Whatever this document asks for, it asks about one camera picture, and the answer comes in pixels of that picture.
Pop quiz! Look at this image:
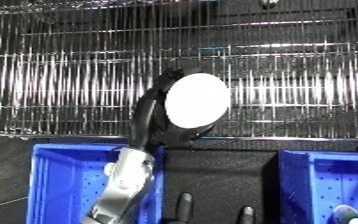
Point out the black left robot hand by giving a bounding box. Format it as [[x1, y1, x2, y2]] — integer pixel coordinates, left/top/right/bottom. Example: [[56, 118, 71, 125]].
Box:
[[127, 68, 219, 151]]

